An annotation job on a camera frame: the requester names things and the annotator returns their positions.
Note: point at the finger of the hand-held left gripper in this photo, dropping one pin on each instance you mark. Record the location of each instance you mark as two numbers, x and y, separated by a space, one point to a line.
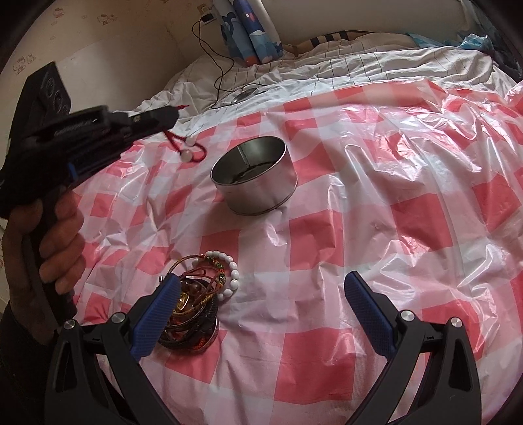
151 119

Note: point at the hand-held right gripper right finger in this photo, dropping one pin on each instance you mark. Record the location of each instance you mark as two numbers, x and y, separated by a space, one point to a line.
367 314

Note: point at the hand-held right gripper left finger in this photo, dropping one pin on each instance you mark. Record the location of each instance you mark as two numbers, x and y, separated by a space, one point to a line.
161 314

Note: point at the silver bangle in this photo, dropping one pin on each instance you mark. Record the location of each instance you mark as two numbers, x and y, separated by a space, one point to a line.
206 341

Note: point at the round metal tin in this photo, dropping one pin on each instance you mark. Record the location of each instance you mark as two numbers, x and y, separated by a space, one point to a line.
261 192

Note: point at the person's left forearm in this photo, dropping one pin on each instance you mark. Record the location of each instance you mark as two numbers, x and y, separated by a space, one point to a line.
20 367

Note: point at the person's left hand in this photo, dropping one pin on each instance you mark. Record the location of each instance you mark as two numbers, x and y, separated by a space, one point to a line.
61 241

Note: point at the red white checked plastic sheet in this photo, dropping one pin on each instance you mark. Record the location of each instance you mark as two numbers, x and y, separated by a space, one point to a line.
327 245

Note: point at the round silver device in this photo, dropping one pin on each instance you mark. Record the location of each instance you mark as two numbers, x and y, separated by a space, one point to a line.
246 95

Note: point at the blue cartoon pillow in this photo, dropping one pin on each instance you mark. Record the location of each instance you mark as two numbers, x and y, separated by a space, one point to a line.
245 32

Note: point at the striped pillow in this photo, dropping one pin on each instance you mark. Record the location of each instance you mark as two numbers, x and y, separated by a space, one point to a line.
327 39

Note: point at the white grid quilt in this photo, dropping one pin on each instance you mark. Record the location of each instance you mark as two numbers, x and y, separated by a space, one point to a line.
367 61

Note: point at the beige pillow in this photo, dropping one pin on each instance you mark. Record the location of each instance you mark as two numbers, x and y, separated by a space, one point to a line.
384 40

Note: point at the blue plastic bag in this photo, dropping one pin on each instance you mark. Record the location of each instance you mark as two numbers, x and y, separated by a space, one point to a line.
474 41

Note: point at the dark cloth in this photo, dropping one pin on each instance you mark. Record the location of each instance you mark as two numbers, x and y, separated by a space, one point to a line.
500 36

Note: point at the wall charger plug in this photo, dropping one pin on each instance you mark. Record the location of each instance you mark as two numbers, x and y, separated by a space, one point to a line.
208 18

